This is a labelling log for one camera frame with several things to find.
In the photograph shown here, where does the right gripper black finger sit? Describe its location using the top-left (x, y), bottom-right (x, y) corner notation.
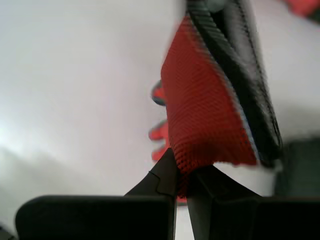
top-left (186, 164), bottom-right (320, 240)
top-left (14, 147), bottom-right (179, 240)

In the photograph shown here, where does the red and black mesh pouch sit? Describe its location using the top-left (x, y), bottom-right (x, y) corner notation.
top-left (148, 0), bottom-right (320, 207)

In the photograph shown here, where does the black basket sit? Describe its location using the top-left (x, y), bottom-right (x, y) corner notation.
top-left (274, 141), bottom-right (320, 198)

